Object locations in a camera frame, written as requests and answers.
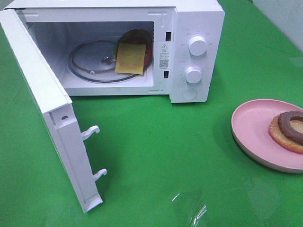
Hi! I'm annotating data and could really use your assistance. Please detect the white door release button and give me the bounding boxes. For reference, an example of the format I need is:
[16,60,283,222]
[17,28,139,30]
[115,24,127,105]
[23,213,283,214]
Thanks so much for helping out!
[182,88,197,100]

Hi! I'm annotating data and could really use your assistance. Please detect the white microwave knob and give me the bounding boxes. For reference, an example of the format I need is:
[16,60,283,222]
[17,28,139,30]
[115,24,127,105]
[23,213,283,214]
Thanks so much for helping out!
[188,35,207,56]
[185,67,202,84]

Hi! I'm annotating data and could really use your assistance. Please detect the white microwave door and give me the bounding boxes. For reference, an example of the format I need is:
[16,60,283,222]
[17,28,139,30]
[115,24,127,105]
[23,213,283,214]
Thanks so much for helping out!
[0,9,107,212]

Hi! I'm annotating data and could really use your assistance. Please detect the pink plate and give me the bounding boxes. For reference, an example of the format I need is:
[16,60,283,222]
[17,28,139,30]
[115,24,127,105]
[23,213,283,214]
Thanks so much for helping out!
[231,99,303,174]

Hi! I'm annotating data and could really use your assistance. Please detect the toy burger top half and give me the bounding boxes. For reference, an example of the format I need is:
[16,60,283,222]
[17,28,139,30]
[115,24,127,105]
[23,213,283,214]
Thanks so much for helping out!
[113,29,153,75]

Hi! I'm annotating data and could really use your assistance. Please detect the green table mat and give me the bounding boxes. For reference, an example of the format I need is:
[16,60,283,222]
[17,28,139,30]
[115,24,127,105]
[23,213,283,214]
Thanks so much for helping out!
[0,0,303,227]

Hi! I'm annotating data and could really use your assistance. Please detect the white microwave oven body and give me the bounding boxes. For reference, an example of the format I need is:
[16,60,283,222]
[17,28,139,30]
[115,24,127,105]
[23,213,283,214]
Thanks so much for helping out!
[0,0,224,111]

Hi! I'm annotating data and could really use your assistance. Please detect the glass microwave turntable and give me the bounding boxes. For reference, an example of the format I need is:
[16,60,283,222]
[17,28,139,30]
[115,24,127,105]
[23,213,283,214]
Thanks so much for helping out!
[68,36,138,83]

